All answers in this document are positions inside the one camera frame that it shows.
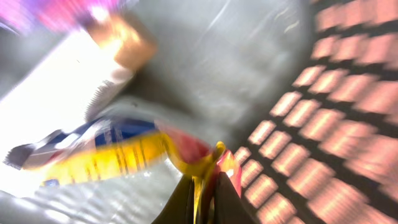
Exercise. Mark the yellow blue snack packet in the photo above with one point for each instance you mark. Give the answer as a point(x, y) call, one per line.
point(111, 148)

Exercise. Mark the grey plastic mesh basket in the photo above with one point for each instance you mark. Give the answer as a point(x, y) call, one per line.
point(303, 94)

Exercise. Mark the purple Carefree pad pack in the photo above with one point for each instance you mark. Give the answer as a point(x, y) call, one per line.
point(23, 16)

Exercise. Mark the white tube with gold cap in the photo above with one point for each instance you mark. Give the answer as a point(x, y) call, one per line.
point(76, 79)

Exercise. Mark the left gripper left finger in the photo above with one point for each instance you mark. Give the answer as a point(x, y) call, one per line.
point(179, 208)

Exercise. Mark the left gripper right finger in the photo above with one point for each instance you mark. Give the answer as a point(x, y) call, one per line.
point(228, 206)

